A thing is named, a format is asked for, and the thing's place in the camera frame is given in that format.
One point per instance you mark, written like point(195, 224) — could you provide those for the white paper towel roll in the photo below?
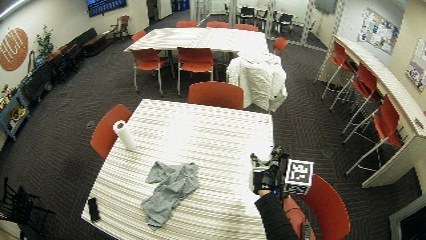
point(126, 135)

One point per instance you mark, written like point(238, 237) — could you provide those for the black bench seating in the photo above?
point(58, 63)

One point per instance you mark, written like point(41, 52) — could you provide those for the wooden armchair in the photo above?
point(120, 26)

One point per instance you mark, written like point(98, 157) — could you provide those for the orange bar stool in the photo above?
point(340, 60)
point(387, 125)
point(367, 83)

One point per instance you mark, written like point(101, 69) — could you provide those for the colourful wall poster board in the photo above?
point(379, 30)

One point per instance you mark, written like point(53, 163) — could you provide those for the green potted plant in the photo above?
point(45, 43)

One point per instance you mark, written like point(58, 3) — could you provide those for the white marker cube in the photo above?
point(300, 175)

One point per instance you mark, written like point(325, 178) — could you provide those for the long white bar counter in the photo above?
point(395, 96)

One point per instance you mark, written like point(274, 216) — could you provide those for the cluster of orange chairs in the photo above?
point(195, 60)

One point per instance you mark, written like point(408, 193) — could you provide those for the dark wall screen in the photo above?
point(107, 6)

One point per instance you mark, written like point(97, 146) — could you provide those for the framed wall poster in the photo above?
point(419, 66)

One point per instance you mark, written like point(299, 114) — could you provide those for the black folding stand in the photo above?
point(21, 211)

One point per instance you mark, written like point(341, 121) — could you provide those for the white rectangular table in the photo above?
point(200, 39)

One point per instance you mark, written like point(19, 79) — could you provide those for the orange plastic chair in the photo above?
point(109, 131)
point(328, 206)
point(216, 95)

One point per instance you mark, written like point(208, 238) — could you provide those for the black flat remote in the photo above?
point(94, 209)

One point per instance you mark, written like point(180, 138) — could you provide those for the black office chair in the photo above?
point(286, 21)
point(247, 14)

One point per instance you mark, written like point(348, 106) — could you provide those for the round orange wall sign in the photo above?
point(14, 49)

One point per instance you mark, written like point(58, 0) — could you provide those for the blue cabinet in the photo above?
point(13, 113)

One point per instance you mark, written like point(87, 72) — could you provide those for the white cloth draped over chair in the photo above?
point(260, 80)

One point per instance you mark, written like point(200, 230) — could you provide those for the grey crumpled cloth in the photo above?
point(171, 188)

